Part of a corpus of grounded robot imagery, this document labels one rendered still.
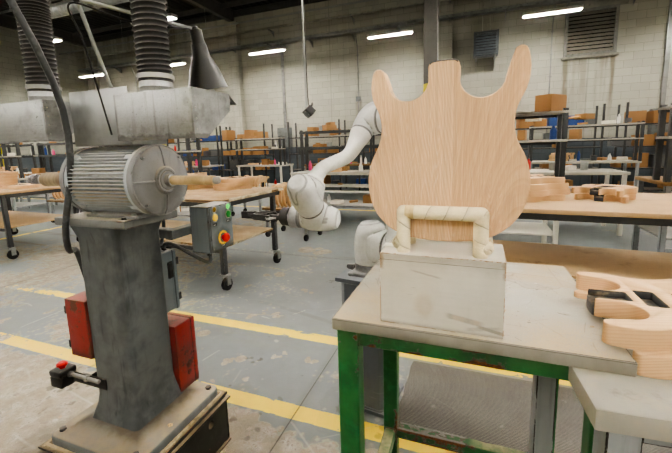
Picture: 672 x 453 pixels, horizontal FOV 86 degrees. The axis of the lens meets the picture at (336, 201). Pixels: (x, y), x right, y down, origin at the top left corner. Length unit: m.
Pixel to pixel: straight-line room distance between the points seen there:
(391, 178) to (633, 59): 12.07
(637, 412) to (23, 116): 1.87
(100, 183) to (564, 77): 11.82
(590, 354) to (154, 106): 1.23
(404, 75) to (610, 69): 5.50
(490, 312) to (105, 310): 1.34
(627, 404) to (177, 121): 1.19
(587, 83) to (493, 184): 11.63
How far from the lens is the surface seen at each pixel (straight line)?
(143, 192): 1.37
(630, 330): 0.93
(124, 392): 1.76
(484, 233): 0.83
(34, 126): 1.68
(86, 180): 1.53
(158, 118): 1.20
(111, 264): 1.55
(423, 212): 0.83
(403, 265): 0.86
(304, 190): 1.26
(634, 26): 12.93
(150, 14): 1.32
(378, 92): 0.88
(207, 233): 1.59
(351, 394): 1.04
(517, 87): 0.85
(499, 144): 0.84
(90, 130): 1.56
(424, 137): 0.85
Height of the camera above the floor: 1.35
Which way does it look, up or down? 8 degrees down
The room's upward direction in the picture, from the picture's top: 2 degrees counter-clockwise
